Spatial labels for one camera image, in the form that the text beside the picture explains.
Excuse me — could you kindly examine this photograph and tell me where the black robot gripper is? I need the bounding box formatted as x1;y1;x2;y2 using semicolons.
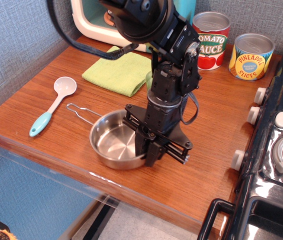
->
123;96;194;167

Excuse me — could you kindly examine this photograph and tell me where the stainless steel bowl with handle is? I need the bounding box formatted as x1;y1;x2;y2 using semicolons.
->
66;103;146;170

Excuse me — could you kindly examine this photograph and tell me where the green toy bell pepper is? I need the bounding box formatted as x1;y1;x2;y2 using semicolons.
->
145;71;153;90

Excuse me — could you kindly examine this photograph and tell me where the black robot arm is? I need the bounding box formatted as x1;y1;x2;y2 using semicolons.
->
102;0;201;167

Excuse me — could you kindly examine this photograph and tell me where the green folded cloth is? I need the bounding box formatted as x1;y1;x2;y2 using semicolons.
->
81;52;152;97

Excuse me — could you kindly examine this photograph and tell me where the black toy stove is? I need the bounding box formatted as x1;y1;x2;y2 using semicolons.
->
198;55;283;240

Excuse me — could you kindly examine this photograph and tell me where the tomato sauce can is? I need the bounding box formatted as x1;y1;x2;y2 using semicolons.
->
192;11;231;70

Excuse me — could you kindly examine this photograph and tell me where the pineapple slices can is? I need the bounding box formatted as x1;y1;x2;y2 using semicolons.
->
228;33;275;81

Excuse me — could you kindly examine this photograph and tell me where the teal toy microwave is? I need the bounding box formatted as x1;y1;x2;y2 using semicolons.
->
70;0;196;53

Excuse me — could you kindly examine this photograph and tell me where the white spoon with blue handle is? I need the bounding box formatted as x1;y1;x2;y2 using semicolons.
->
29;76;77;137

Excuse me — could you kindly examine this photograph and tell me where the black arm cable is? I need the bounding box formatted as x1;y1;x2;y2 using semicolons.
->
46;0;200;126

